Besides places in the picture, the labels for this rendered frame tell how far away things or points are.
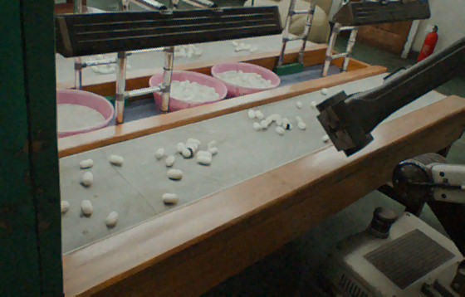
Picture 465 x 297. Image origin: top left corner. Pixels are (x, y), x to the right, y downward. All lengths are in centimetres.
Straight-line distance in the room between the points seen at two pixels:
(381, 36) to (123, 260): 540
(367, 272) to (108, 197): 77
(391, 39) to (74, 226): 531
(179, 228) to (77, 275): 21
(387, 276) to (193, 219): 68
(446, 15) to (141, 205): 508
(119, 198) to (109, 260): 21
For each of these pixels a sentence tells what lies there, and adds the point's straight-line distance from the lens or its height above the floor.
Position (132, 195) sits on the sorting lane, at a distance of 100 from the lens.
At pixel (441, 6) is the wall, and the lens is 575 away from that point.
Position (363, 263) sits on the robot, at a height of 47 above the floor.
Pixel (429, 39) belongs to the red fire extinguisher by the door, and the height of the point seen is 33.
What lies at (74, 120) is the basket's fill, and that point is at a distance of 131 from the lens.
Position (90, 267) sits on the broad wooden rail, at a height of 77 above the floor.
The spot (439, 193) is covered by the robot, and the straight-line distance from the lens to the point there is 131.
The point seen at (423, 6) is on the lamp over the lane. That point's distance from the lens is 204.
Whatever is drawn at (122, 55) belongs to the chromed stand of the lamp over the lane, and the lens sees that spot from 116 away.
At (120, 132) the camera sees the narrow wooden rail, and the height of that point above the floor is 76.
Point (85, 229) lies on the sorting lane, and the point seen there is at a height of 74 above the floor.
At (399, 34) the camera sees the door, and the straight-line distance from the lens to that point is 588.
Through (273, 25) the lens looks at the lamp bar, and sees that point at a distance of 122.
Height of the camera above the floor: 134
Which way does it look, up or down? 28 degrees down
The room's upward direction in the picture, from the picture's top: 10 degrees clockwise
